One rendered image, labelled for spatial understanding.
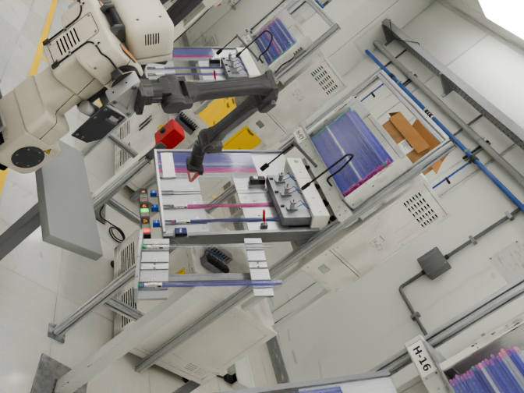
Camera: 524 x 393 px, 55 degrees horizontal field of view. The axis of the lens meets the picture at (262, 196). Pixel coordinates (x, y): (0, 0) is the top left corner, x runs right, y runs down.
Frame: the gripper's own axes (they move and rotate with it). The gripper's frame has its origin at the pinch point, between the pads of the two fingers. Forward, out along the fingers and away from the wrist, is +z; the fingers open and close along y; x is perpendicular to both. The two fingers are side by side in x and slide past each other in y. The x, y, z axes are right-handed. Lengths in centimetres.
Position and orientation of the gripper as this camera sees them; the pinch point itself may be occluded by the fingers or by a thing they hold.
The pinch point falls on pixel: (191, 180)
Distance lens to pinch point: 228.3
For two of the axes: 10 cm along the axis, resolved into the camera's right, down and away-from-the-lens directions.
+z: -2.9, 7.9, 5.4
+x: -9.4, -1.1, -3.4
